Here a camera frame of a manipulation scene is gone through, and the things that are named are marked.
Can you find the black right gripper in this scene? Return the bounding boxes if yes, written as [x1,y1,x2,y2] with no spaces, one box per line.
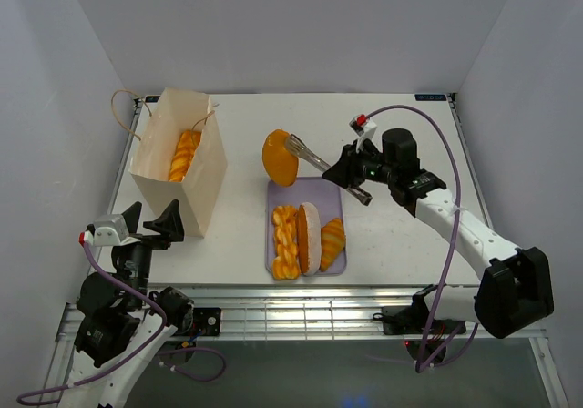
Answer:
[322,139,396,189]

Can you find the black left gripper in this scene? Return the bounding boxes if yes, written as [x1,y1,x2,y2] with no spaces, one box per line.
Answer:
[118,197,185,305]

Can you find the metal serving tongs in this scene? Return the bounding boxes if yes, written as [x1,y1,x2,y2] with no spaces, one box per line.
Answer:
[284,134,373,206]

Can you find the oval orange bread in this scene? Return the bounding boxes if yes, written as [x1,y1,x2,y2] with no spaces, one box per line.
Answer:
[261,128,299,187]

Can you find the white sugared bread slice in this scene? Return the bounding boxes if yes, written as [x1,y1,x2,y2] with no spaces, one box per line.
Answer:
[297,202,322,276]

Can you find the long twisted braided bread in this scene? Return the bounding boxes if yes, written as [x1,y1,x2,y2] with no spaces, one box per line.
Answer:
[169,130,201,182]

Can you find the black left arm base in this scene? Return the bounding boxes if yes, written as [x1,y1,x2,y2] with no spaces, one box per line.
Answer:
[177,307,222,337]

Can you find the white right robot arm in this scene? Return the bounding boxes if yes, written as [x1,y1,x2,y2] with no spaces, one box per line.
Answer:
[323,128,554,339]

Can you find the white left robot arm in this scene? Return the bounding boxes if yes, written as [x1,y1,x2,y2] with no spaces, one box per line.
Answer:
[59,200,193,407]

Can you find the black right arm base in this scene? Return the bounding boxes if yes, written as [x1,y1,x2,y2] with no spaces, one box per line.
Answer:
[372,305,466,338]

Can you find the beige paper bag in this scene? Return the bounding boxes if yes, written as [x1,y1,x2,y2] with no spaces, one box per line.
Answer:
[129,87,227,237]

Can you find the lavender plastic tray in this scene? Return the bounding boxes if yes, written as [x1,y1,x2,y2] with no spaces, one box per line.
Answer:
[265,177,343,273]

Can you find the small striped croissant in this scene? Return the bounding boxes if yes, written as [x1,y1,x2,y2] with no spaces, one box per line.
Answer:
[320,218,346,271]

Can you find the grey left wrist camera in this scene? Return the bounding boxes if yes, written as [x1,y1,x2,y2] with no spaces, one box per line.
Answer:
[78,214,138,247]

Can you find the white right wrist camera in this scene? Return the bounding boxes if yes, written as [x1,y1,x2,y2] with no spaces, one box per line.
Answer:
[349,114,377,152]

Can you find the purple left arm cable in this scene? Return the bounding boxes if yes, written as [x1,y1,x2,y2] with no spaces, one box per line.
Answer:
[16,243,228,407]

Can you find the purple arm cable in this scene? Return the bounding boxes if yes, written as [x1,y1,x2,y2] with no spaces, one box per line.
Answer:
[363,104,480,373]
[16,243,228,407]

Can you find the aluminium frame rail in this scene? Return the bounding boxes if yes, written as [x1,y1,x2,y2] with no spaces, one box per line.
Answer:
[56,92,570,408]

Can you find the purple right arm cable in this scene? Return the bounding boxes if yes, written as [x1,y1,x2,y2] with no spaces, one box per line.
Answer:
[363,104,480,373]

